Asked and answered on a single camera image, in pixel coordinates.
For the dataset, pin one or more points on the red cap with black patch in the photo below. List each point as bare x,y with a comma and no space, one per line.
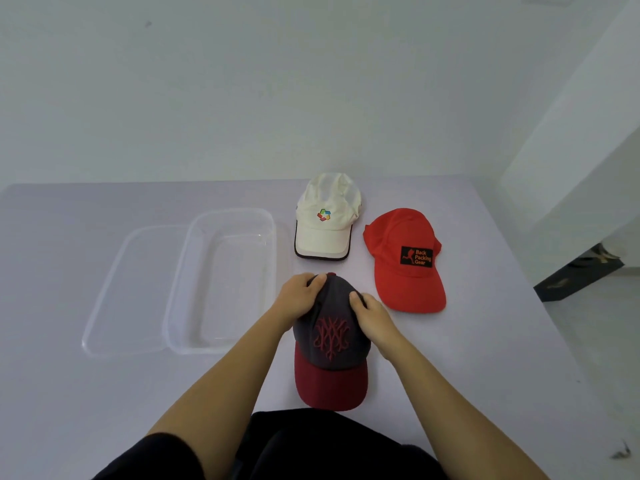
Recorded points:
407,274

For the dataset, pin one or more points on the person's black clothing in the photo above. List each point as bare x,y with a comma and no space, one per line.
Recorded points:
320,449

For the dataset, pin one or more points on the grey cap with maroon brim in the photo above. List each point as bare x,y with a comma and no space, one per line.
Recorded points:
331,364

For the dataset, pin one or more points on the clear plastic container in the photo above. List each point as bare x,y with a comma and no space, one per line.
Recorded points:
225,279

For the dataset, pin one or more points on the person's left hand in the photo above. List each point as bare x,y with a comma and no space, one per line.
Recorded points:
295,299

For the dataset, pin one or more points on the person's right thumb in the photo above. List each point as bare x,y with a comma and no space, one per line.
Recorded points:
357,302

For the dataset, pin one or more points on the clear plastic lid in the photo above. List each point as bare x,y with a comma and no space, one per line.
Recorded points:
135,289

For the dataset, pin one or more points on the person's left thumb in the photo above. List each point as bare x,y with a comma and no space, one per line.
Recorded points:
316,283

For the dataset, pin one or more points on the person's right forearm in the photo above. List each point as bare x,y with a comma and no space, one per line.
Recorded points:
450,419

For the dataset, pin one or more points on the white cap with colourful logo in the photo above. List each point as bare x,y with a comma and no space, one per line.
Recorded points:
327,214

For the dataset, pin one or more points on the person's left forearm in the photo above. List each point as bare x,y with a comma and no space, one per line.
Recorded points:
225,384

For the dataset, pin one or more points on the person's right hand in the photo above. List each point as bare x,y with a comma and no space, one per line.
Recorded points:
377,327

